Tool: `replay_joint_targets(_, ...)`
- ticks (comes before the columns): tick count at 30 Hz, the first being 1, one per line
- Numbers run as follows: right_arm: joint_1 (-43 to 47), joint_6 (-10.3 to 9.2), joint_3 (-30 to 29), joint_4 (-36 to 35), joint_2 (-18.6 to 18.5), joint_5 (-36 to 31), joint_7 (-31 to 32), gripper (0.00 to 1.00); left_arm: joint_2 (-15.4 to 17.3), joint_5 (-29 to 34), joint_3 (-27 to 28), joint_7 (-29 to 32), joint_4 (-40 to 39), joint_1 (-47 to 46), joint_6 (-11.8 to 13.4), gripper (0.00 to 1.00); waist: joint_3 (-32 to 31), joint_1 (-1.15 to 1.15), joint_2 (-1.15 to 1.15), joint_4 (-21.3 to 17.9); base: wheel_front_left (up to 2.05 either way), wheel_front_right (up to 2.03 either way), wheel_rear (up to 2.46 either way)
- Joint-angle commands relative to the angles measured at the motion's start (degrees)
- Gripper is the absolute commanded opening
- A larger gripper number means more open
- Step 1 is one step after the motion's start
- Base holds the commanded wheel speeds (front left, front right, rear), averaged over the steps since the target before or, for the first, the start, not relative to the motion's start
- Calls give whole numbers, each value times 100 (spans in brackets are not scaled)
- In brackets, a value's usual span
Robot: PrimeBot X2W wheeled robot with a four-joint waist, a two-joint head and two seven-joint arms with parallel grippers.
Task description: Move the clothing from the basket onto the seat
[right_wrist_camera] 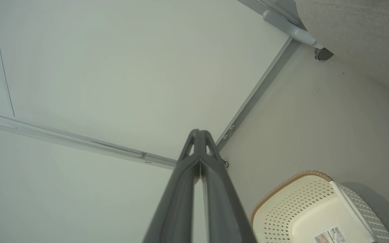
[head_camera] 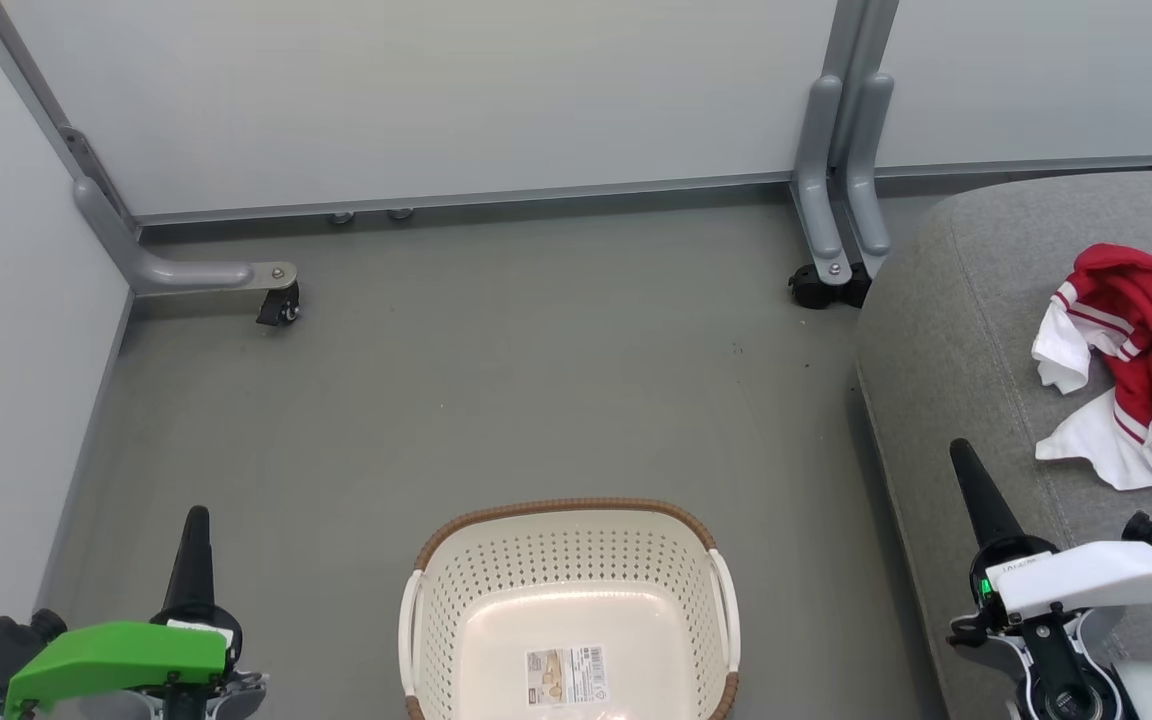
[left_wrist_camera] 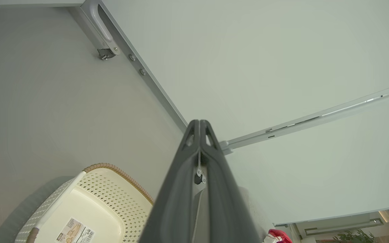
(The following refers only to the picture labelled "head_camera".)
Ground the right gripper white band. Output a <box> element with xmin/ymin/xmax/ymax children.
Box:
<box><xmin>949</xmin><ymin>438</ymin><xmax>1152</xmax><ymax>703</ymax></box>

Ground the grey double partition foot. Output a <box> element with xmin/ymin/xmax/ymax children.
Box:
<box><xmin>791</xmin><ymin>72</ymin><xmax>897</xmax><ymax>286</ymax></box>

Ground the cream perforated laundry basket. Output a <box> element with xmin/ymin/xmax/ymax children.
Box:
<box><xmin>398</xmin><ymin>498</ymin><xmax>742</xmax><ymax>720</ymax></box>

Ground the paper label sticker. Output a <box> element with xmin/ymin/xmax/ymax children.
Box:
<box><xmin>525</xmin><ymin>645</ymin><xmax>610</xmax><ymax>710</ymax></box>

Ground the black caster large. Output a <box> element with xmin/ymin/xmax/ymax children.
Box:
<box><xmin>788</xmin><ymin>262</ymin><xmax>874</xmax><ymax>310</ymax></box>

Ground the grey fabric sofa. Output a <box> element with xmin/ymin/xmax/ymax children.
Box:
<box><xmin>854</xmin><ymin>170</ymin><xmax>1152</xmax><ymax>720</ymax></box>

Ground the red white lettered jersey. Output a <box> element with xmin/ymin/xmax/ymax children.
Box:
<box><xmin>1031</xmin><ymin>243</ymin><xmax>1152</xmax><ymax>401</ymax></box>

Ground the black caster small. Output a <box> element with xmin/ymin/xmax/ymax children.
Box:
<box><xmin>256</xmin><ymin>282</ymin><xmax>302</xmax><ymax>327</ymax></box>

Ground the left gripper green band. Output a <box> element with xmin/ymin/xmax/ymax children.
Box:
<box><xmin>3</xmin><ymin>505</ymin><xmax>269</xmax><ymax>720</ymax></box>

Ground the grey single partition foot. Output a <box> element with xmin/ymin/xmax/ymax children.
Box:
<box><xmin>58</xmin><ymin>128</ymin><xmax>299</xmax><ymax>297</ymax></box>

